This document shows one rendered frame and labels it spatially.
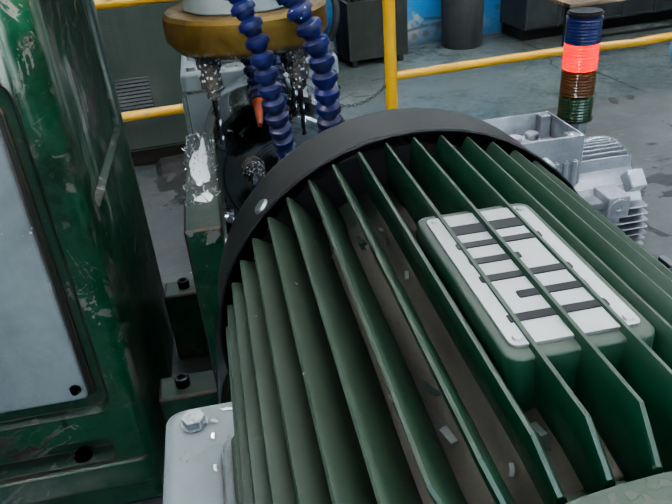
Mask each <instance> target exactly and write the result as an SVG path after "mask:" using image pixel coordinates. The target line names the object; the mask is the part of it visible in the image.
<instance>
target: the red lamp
mask: <svg viewBox="0 0 672 504"><path fill-rule="evenodd" d="M600 44H601V43H598V44H596V45H592V46H573V45H568V44H566V43H565V42H564V46H563V47H564V48H563V58H562V59H563V60H562V67H561V68H562V69H563V70H565V71H568V72H574V73H586V72H592V71H594V70H596V69H597V68H598V67H597V66H598V59H599V58H598V57H599V50H600Z"/></svg>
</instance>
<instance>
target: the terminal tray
mask: <svg viewBox="0 0 672 504"><path fill-rule="evenodd" d="M543 113H546V114H548V115H546V116H543V115H541V114H543ZM483 121H485V122H487V123H489V124H491V125H493V126H495V127H497V128H499V129H500V130H502V131H503V132H505V133H507V134H508V135H510V136H511V137H513V138H514V139H516V140H517V141H518V142H520V143H521V144H522V145H524V146H525V147H526V148H528V149H529V150H530V151H531V152H532V153H534V154H536V155H537V156H539V157H540V158H545V157H546V158H548V159H549V160H550V161H551V162H552V163H553V164H555V165H556V166H557V168H556V170H558V171H559V172H560V173H561V174H562V175H563V176H564V177H565V178H566V179H567V180H568V181H569V182H570V183H571V184H572V186H573V187H575V184H578V183H579V175H580V167H581V164H582V156H583V148H584V140H585V135H584V134H583V133H581V132H580V131H578V130H577V129H575V128H574V127H572V126H571V125H569V124H567V123H566V122H564V121H563V120H561V119H560V118H558V117H557V116H555V115H554V114H552V113H551V112H549V111H545V112H538V113H531V114H524V115H516V116H509V117H502V118H495V119H487V120H483ZM568 132H575V134H569V133H568Z"/></svg>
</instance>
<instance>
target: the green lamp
mask: <svg viewBox="0 0 672 504"><path fill-rule="evenodd" d="M593 99H594V95H592V96H590V97H587V98H568V97H564V96H562V95H560V94H559V99H558V108H557V109H558V110H557V117H558V118H560V119H561V120H565V121H571V122H580V121H586V120H589V119H590V118H591V116H592V114H591V113H592V107H593V101H594V100H593Z"/></svg>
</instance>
